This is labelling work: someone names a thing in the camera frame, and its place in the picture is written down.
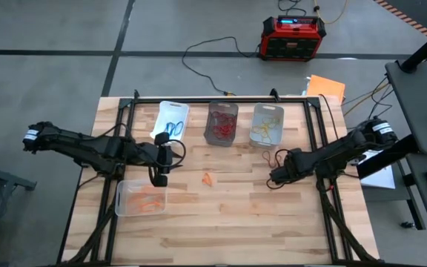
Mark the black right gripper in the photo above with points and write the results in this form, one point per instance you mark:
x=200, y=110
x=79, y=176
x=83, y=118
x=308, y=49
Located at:
x=295, y=163

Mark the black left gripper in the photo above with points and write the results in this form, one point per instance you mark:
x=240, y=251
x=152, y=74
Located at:
x=150, y=155

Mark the blue rubber band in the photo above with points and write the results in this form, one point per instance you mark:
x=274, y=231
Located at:
x=173, y=129
x=182, y=128
x=166, y=128

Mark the yellow rubber band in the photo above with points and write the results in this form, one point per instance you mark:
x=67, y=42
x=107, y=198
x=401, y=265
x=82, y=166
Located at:
x=261, y=130
x=267, y=135
x=273, y=120

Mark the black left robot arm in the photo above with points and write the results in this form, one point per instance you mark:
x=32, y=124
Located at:
x=80, y=146

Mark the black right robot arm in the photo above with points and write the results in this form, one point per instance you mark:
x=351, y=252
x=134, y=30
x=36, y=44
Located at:
x=339, y=148

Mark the off-white plastic basket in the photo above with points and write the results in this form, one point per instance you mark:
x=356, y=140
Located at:
x=258, y=142

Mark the clear plastic basket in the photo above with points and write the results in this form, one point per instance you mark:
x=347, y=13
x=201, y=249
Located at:
x=124, y=189

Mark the white plastic basket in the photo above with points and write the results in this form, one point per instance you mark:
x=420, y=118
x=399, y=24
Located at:
x=178, y=109

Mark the smoky grey plastic basket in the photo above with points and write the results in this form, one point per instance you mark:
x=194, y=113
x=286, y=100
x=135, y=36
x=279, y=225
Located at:
x=232, y=107

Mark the orange paper sheet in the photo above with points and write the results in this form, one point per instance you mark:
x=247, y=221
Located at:
x=326, y=89

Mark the white papers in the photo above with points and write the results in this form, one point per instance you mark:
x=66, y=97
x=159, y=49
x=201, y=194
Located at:
x=380, y=178

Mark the black desk leg beam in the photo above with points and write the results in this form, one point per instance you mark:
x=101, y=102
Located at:
x=395, y=154

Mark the red portable power station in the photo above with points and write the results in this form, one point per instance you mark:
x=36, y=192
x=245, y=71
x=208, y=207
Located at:
x=291, y=44

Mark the small black foot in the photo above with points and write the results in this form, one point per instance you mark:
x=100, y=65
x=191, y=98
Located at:
x=407, y=224

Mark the hazard striped floor strip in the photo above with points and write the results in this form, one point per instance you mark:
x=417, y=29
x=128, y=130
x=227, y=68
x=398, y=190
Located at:
x=413, y=23

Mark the black aluminium frame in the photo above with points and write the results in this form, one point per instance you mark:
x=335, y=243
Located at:
x=198, y=99

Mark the black vertical post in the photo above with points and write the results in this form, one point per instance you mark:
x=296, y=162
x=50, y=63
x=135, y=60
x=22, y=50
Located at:
x=424, y=48

